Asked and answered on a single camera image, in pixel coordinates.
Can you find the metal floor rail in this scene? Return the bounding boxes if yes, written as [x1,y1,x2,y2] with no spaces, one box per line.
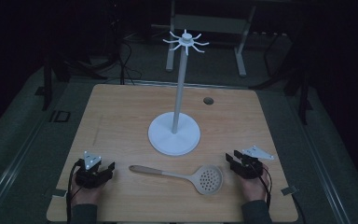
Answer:
[297,120,352,224]
[0,120,49,224]

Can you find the white hook stand round base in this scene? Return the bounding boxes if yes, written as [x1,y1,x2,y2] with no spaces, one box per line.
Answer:
[147,29,210,157]

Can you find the grey metal desk frame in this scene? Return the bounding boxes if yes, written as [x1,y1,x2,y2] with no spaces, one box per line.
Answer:
[165,0,257,78]

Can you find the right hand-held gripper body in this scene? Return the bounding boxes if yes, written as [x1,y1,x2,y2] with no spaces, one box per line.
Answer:
[229,145,275,180]

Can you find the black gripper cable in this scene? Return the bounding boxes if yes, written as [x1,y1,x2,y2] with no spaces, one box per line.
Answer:
[65,159,85,224]
[251,161,274,209]

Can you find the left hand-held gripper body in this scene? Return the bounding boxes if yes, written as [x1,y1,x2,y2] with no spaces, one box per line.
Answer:
[75,150,107,189]

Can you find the black floor cables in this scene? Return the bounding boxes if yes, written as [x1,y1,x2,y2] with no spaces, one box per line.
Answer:
[105,18,144,86]

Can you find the person's right hand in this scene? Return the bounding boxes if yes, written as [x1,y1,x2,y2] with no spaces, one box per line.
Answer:
[238,163,270,203]

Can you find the person's left hand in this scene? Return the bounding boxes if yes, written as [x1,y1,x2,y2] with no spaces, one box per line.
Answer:
[70,178,106,207]

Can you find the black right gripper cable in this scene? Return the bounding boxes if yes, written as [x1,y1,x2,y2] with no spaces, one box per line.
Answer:
[251,161,274,209]

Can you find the black rectangular floor frame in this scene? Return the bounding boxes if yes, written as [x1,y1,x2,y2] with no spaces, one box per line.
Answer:
[48,109,72,123]

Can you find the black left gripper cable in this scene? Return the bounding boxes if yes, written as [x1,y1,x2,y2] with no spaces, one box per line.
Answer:
[65,159,85,224]

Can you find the beige slotted spoon wooden handle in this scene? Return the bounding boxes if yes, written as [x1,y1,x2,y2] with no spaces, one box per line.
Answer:
[128,164,224,196]

